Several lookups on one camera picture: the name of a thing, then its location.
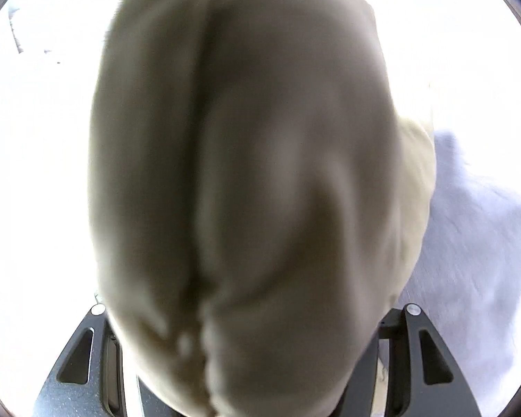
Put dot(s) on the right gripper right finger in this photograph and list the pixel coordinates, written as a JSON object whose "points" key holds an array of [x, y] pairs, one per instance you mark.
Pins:
{"points": [[424, 378]]}

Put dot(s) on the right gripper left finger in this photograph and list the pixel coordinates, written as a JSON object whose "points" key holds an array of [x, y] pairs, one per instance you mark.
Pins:
{"points": [[90, 377]]}

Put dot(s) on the beige puffer jacket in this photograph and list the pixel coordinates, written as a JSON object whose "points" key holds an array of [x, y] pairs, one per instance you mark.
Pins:
{"points": [[256, 204]]}

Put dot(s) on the lavender fleece bed blanket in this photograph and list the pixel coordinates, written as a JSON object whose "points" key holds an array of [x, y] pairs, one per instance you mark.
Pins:
{"points": [[468, 277]]}

